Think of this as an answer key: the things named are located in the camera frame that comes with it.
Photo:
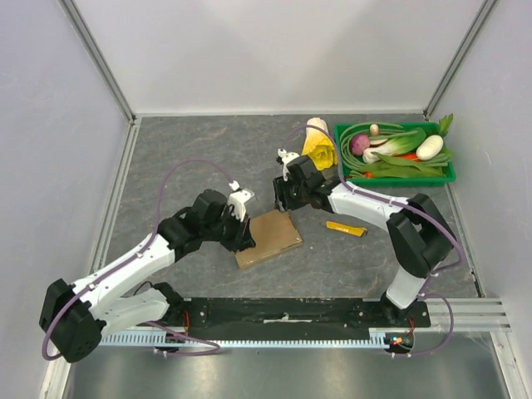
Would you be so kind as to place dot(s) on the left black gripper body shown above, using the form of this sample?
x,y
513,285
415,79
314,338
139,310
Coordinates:
x,y
233,230

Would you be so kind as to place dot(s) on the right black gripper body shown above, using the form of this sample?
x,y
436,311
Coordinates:
x,y
283,194

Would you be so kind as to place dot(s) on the brown cardboard express box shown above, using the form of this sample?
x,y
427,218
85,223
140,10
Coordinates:
x,y
274,233

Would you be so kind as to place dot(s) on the yellow utility knife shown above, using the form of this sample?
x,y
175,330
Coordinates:
x,y
346,229

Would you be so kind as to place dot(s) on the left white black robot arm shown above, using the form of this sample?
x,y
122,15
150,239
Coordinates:
x,y
75,317

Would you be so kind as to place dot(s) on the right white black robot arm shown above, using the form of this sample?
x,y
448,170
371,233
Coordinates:
x,y
420,236

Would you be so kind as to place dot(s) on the yellow napa cabbage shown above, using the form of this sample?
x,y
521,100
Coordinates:
x,y
317,146

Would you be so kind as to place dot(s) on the green long beans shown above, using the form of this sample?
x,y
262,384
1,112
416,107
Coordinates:
x,y
345,133

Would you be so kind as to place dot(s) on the purple onion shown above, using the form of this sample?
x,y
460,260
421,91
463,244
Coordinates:
x,y
359,144

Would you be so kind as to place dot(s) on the brown mushroom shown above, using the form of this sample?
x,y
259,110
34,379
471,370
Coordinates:
x,y
374,130

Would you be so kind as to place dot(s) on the bok choy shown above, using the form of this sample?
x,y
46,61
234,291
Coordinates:
x,y
398,144

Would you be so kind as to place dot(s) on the orange carrot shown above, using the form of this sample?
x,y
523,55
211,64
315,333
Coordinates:
x,y
356,170

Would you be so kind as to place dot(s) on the white radish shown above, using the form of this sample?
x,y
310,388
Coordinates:
x,y
430,148

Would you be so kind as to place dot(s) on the green plastic tray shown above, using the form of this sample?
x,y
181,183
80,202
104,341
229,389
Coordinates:
x,y
409,182

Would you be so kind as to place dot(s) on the celery leaf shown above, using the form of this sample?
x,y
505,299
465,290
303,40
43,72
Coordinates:
x,y
444,124

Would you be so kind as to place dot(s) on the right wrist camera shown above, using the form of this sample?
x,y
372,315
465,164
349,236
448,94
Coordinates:
x,y
298,169

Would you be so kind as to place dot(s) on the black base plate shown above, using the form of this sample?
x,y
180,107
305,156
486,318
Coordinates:
x,y
359,312

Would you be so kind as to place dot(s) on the right aluminium frame post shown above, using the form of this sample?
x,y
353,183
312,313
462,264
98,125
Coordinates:
x,y
467,42

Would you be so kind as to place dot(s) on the aluminium frame post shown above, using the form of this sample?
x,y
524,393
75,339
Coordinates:
x,y
467,42
83,31

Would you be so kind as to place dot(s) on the front aluminium rail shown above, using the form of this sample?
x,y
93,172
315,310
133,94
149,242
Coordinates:
x,y
467,314

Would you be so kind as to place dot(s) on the left aluminium frame post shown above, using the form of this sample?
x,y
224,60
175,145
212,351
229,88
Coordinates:
x,y
83,31

